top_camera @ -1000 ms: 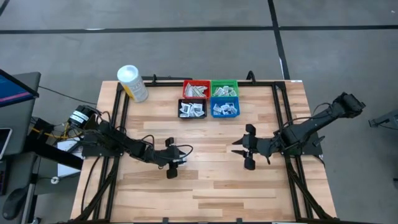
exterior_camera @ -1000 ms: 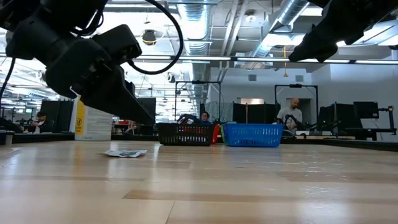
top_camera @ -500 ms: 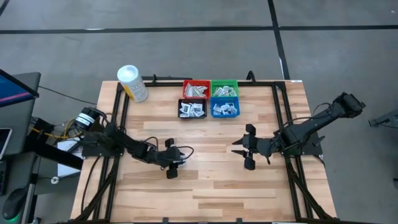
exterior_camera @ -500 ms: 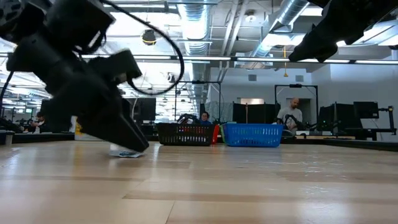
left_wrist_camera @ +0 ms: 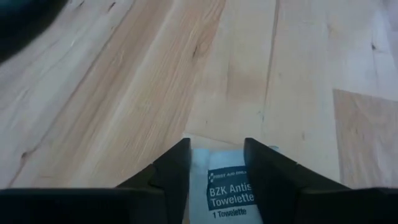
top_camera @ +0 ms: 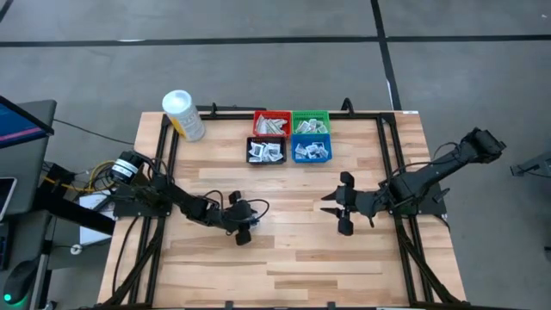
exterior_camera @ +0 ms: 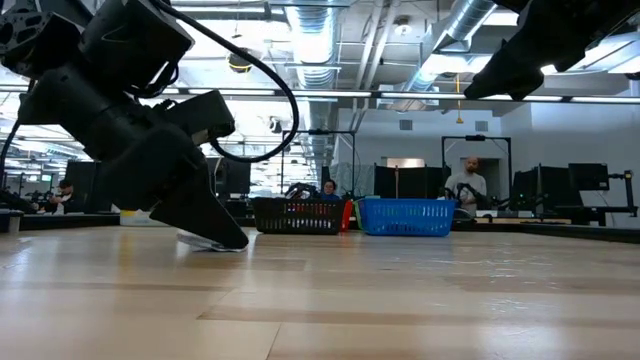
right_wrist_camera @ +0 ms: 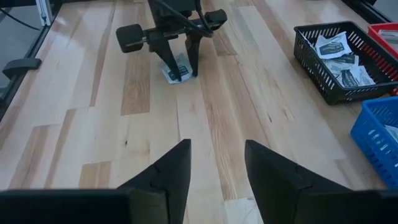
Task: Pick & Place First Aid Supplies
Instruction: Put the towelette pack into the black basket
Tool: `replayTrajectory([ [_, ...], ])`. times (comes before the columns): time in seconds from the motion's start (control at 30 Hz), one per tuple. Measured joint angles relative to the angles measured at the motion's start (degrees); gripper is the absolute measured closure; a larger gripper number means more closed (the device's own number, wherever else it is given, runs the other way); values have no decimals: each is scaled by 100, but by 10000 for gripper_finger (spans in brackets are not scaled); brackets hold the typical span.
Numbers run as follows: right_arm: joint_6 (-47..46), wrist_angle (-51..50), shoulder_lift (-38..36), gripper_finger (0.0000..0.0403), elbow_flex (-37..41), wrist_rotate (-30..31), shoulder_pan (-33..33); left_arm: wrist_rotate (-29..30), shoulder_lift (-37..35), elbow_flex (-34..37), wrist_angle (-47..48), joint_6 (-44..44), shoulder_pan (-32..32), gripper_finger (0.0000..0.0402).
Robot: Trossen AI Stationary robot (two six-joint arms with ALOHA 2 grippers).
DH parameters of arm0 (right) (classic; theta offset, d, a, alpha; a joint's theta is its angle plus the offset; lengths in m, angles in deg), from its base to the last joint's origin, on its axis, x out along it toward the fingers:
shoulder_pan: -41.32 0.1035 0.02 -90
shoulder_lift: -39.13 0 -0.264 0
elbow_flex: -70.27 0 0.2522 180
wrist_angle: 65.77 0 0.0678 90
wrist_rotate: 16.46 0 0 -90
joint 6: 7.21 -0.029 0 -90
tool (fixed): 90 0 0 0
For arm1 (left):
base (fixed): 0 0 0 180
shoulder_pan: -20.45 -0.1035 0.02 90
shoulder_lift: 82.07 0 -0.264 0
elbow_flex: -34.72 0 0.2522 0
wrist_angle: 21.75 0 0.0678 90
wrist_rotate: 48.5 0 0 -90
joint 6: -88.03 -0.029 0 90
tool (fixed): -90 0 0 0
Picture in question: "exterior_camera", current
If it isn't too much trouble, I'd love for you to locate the silver ceiling duct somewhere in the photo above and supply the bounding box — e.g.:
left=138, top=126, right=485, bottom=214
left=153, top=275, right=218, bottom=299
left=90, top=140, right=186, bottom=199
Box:
left=404, top=0, right=501, bottom=94
left=284, top=0, right=341, bottom=166

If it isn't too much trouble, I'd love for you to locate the long ceiling light strip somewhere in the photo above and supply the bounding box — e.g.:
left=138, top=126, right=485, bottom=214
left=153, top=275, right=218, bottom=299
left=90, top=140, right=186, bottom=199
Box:
left=0, top=84, right=640, bottom=104

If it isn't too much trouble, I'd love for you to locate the black partition panel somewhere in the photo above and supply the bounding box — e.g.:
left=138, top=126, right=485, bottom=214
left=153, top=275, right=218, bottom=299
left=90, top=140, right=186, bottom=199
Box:
left=373, top=164, right=451, bottom=200
left=64, top=159, right=114, bottom=215

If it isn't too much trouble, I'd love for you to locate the black hanging ceiling camera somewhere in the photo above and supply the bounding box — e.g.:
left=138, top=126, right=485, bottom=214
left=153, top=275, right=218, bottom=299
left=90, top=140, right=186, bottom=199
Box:
left=228, top=48, right=254, bottom=75

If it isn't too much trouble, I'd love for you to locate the person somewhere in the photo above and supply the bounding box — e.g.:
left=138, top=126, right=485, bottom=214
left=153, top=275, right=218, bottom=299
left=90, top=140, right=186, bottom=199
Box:
left=319, top=178, right=342, bottom=201
left=443, top=156, right=489, bottom=217
left=42, top=178, right=76, bottom=215

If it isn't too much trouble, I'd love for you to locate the blue plastic basket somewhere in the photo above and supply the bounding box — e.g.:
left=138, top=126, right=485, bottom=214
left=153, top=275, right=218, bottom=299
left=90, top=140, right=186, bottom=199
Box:
left=357, top=197, right=457, bottom=237

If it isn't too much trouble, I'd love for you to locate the white wipes canister yellow label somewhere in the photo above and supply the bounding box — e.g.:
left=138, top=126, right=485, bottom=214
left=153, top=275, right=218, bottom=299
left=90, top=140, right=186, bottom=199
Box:
left=118, top=208, right=171, bottom=227

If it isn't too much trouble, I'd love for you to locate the black plastic basket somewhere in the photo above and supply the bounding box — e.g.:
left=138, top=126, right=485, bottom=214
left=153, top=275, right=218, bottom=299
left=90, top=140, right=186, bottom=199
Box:
left=252, top=197, right=347, bottom=235

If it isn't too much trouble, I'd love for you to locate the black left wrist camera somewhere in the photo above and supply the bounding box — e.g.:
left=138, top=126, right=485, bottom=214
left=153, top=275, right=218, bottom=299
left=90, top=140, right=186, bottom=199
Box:
left=164, top=89, right=237, bottom=147

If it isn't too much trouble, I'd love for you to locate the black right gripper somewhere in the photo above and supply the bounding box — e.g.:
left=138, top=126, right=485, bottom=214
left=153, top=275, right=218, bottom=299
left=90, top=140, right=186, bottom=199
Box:
left=463, top=0, right=640, bottom=101

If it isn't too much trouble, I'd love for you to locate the black station frame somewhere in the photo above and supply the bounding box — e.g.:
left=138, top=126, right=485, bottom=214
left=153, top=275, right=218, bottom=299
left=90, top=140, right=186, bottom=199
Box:
left=441, top=134, right=513, bottom=211

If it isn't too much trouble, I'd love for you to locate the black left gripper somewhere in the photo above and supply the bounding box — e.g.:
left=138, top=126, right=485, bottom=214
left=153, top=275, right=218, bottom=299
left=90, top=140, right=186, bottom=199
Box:
left=17, top=64, right=250, bottom=251

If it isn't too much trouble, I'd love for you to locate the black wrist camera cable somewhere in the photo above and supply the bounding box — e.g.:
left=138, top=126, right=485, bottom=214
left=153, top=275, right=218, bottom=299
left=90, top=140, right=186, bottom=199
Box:
left=147, top=0, right=301, bottom=164

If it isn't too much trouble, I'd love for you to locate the white blue-print square packet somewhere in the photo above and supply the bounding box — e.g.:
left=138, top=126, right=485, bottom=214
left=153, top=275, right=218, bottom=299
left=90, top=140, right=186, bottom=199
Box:
left=176, top=230, right=249, bottom=254

